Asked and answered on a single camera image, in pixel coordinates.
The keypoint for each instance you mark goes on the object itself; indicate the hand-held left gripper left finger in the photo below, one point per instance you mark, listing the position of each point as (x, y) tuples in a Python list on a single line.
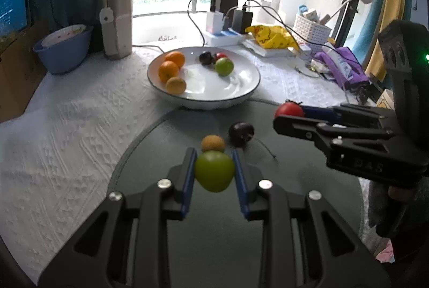
[(188, 180)]

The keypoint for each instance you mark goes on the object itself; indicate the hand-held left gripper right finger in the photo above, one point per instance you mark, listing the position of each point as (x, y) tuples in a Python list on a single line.
[(239, 184)]

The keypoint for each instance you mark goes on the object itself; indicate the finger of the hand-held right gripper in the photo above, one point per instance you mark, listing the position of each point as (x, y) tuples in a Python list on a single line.
[(301, 127), (318, 112)]

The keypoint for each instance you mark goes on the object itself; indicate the red tomato with green calyx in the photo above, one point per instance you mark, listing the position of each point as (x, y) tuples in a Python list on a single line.
[(290, 110)]

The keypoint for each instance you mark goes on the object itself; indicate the green plum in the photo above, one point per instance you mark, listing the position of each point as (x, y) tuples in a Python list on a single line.
[(214, 170), (224, 66)]

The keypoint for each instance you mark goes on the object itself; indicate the white plate with dark rim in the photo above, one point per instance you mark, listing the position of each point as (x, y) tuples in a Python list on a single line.
[(207, 90)]

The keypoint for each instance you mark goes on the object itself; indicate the small orange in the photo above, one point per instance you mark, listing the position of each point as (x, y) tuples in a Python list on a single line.
[(176, 85), (175, 59), (168, 71)]

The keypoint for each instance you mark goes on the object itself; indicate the small red cherry tomato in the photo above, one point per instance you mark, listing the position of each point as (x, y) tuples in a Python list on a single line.
[(220, 55)]

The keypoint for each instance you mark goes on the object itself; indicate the dark cherry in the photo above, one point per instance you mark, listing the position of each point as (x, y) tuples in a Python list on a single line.
[(240, 134), (205, 57)]

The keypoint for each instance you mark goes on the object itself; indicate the person's right hand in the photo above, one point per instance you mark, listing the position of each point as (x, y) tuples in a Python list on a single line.
[(400, 194)]

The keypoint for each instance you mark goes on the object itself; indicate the yellow kumquat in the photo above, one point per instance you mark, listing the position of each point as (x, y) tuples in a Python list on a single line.
[(212, 142)]

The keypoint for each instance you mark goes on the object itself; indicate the purple cloth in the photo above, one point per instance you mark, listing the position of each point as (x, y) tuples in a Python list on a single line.
[(345, 73)]

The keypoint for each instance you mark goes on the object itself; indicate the white tube with blue print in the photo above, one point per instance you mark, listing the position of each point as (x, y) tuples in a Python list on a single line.
[(340, 63)]

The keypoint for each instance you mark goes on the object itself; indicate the grey round placemat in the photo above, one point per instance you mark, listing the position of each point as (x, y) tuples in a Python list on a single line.
[(187, 257)]

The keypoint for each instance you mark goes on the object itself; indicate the white tissue pack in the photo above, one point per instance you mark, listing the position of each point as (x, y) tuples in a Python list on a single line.
[(268, 51)]

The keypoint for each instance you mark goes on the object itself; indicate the white perforated basket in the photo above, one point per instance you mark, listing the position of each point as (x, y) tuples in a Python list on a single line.
[(310, 31)]

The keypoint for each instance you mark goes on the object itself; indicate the yellow plastic bag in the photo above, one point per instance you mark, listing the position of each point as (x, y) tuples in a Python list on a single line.
[(268, 36)]

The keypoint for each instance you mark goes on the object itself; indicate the blue white packet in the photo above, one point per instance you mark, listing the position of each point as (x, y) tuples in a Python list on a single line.
[(305, 11)]

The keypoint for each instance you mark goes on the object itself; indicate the white power strip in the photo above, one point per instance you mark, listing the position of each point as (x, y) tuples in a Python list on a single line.
[(224, 37)]

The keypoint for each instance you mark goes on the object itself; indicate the black charger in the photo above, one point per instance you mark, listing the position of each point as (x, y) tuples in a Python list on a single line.
[(242, 21)]

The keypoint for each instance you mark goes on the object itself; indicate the white charger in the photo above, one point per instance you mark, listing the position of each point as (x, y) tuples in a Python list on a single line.
[(214, 21)]

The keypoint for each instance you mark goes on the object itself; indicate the steel thermos with white tag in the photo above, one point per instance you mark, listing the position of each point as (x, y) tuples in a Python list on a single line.
[(117, 26)]

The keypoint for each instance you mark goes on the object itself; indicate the blue plastic bowl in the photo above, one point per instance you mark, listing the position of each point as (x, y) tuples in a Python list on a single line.
[(63, 56)]

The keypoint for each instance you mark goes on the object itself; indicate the white patterned bowl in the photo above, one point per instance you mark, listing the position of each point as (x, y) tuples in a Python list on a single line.
[(63, 36)]

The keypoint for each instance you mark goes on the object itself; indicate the tablet with blue screen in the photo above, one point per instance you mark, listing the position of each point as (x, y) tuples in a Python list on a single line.
[(13, 11)]

